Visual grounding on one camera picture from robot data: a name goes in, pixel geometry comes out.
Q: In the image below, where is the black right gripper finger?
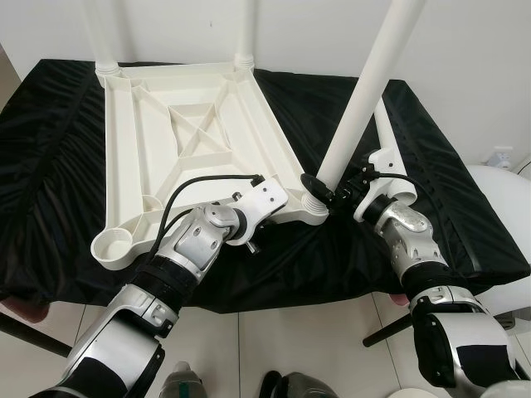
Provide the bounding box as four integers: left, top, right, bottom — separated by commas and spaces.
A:
299, 172, 333, 208

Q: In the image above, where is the white plastic table leg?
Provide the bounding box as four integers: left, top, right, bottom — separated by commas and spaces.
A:
231, 0, 261, 69
373, 98, 419, 205
78, 0, 122, 77
297, 0, 427, 219

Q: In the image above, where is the white plastic children table top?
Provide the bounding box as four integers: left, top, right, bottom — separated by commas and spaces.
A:
89, 60, 334, 269

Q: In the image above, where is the black cloth table cover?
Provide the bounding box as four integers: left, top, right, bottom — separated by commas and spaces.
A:
0, 58, 531, 315

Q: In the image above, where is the black metal table leg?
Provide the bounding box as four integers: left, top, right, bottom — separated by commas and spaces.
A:
0, 311, 72, 358
362, 318, 413, 350

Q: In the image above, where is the white round appliance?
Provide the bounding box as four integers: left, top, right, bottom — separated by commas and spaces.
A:
463, 161, 531, 334

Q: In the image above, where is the grey robot right foot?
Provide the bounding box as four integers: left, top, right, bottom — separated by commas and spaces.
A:
263, 371, 338, 398

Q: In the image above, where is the grey robot foot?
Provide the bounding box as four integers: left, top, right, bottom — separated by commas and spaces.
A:
161, 362, 205, 398
263, 371, 338, 398

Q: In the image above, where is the grey robot left foot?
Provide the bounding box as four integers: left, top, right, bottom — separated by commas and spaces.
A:
161, 362, 205, 398

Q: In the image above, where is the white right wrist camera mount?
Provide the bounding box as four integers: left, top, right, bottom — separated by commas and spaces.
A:
352, 146, 410, 224

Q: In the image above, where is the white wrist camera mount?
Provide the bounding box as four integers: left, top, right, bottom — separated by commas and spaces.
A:
352, 146, 410, 224
231, 175, 290, 249

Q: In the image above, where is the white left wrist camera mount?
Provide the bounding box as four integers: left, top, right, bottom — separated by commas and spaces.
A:
231, 175, 290, 249

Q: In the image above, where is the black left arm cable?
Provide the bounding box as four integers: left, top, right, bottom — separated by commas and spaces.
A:
156, 171, 266, 260

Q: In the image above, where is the white wall socket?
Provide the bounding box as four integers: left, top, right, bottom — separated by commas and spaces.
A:
489, 147, 516, 170

